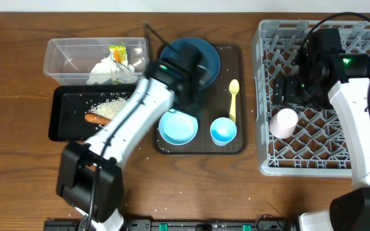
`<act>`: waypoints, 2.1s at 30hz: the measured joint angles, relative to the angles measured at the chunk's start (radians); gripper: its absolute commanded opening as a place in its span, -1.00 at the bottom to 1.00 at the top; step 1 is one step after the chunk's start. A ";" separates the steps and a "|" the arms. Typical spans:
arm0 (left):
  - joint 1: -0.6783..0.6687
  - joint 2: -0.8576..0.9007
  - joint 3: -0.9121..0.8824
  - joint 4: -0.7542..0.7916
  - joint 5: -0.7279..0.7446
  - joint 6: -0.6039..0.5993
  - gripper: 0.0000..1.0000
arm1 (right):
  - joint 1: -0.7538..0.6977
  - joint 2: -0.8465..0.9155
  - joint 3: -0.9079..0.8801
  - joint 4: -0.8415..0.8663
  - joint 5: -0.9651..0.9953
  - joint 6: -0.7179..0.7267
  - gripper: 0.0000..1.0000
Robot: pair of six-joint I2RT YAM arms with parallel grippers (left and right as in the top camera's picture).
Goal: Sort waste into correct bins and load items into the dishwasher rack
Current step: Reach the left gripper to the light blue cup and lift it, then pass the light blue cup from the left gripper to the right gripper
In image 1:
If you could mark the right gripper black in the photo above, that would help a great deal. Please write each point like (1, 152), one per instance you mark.
(290, 96)

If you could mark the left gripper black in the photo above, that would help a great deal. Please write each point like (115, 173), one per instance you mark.
(196, 108)

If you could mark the pink cup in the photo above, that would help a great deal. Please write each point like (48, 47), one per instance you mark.
(283, 124)

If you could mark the light blue bowl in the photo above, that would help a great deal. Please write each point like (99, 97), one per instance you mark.
(177, 128)

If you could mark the light blue cup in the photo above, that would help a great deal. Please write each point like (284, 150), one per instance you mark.
(223, 130)

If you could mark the white napkin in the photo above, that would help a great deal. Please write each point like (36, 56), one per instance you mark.
(115, 72)

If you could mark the white rice pile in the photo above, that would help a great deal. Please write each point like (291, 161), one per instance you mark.
(109, 109)

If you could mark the orange carrot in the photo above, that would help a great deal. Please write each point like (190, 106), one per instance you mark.
(96, 119)

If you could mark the green snack wrapper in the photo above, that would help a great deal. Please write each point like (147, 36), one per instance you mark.
(119, 54)

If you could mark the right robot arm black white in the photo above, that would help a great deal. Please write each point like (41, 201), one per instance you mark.
(329, 77)

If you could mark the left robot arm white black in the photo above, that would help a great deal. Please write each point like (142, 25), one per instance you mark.
(90, 174)

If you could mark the grey dishwasher rack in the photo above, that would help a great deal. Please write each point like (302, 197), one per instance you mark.
(317, 147)

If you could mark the dark blue plate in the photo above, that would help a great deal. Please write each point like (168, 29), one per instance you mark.
(210, 58)

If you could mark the yellow plastic spoon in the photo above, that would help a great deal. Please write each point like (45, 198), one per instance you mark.
(234, 90)

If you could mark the clear plastic bin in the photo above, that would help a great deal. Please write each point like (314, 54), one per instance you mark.
(70, 60)

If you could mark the black tray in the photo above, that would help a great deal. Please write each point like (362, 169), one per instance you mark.
(72, 102)

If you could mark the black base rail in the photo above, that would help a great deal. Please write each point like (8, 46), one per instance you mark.
(262, 223)

